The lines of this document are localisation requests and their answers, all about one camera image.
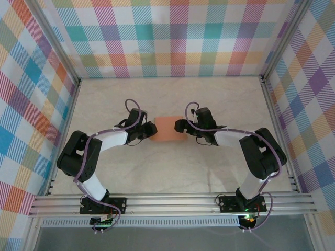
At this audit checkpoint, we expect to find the orange paper box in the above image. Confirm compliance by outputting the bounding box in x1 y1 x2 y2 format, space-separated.
150 115 189 143

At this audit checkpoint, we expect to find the left green circuit board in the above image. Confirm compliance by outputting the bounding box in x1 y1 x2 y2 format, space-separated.
90 212 116 227

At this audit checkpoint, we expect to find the right circuit board with LED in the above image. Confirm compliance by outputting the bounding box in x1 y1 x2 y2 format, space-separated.
239 212 260 226

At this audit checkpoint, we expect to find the grey metal lower panel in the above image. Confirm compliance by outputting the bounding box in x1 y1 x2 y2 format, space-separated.
33 225 316 251

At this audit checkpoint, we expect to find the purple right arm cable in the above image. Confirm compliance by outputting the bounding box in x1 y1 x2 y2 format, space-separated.
185 101 283 233

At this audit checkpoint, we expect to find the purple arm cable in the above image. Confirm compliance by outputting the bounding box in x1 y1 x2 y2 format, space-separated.
74 98 149 234
185 101 283 233

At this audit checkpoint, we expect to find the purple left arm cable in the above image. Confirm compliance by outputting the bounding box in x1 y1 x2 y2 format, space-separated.
74 98 149 234

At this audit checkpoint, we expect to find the aluminium side rail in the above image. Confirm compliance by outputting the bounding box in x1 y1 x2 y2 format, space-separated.
260 76 301 193
44 79 82 197

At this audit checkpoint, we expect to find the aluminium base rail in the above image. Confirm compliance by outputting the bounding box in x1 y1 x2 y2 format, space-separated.
28 192 319 218

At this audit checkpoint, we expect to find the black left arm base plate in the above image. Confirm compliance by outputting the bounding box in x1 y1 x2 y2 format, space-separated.
79 197 128 215

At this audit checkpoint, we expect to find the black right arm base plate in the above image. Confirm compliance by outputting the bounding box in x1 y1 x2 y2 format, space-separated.
218 194 268 213

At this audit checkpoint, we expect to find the slotted grey cable duct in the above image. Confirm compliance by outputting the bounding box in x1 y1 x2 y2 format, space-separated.
40 218 242 229

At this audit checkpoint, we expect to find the aluminium frame post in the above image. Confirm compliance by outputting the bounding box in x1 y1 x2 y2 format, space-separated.
261 0 315 82
24 0 82 87

